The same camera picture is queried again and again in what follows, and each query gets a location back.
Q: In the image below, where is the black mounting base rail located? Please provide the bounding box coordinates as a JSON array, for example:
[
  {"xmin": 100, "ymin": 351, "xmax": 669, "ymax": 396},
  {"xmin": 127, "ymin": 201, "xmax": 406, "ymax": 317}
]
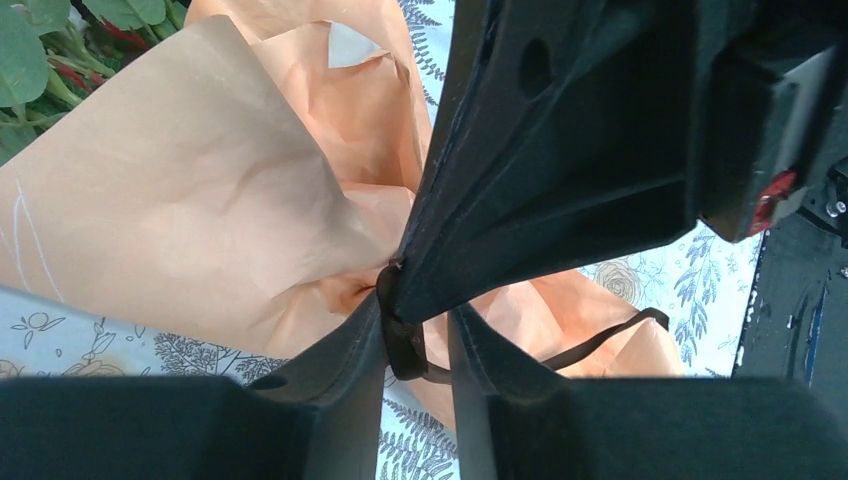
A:
[{"xmin": 732, "ymin": 158, "xmax": 847, "ymax": 386}]

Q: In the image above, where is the dark brown ribbon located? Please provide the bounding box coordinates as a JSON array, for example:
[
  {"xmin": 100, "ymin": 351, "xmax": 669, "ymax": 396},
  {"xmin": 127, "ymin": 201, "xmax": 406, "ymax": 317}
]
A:
[{"xmin": 374, "ymin": 259, "xmax": 670, "ymax": 385}]

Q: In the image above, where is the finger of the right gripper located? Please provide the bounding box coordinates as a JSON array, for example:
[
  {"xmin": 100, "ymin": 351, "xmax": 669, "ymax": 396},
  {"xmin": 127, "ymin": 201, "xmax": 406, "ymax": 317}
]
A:
[{"xmin": 386, "ymin": 1, "xmax": 701, "ymax": 324}]

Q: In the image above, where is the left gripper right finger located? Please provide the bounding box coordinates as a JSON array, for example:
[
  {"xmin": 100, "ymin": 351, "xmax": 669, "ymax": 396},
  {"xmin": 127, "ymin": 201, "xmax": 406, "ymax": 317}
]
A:
[{"xmin": 449, "ymin": 306, "xmax": 847, "ymax": 479}]

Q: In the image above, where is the floral patterned table mat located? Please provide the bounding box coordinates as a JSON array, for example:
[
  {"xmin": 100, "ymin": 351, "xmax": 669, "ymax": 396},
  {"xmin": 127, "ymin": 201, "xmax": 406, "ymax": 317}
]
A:
[{"xmin": 0, "ymin": 0, "xmax": 763, "ymax": 480}]

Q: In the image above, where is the peach wrapping paper sheet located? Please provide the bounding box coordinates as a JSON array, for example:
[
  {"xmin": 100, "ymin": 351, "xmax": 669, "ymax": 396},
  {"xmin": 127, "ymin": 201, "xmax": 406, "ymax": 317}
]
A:
[{"xmin": 0, "ymin": 0, "xmax": 686, "ymax": 432}]

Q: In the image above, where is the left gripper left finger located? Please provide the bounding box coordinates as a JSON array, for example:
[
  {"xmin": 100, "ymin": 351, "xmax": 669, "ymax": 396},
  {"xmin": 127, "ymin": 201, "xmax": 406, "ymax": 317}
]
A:
[{"xmin": 1, "ymin": 295, "xmax": 386, "ymax": 479}]

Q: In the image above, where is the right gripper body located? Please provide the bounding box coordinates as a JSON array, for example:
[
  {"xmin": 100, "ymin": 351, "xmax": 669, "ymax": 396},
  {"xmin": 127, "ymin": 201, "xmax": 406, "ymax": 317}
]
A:
[{"xmin": 699, "ymin": 1, "xmax": 847, "ymax": 243}]

